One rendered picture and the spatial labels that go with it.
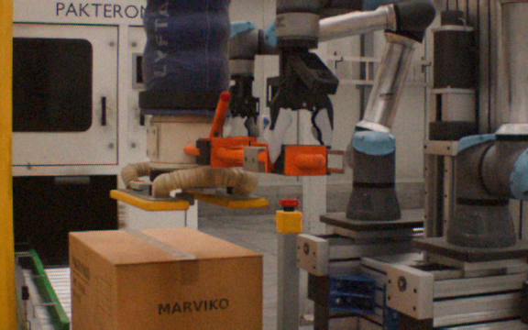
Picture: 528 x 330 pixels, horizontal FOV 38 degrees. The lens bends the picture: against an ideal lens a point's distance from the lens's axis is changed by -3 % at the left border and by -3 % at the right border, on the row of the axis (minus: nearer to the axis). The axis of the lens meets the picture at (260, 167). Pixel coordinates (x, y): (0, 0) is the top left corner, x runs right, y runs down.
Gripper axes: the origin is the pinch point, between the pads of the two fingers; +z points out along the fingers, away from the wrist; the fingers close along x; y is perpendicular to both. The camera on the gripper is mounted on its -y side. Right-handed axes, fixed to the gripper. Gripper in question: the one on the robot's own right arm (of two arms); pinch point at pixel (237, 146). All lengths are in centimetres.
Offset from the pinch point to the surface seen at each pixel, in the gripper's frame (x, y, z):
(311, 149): -26, 94, -2
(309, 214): 150, -242, 51
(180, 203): -33, 47, 11
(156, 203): -38, 47, 11
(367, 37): 539, -805, -144
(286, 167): -30, 94, 1
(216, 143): -29, 59, -2
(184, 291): -23.9, 23.9, 35.9
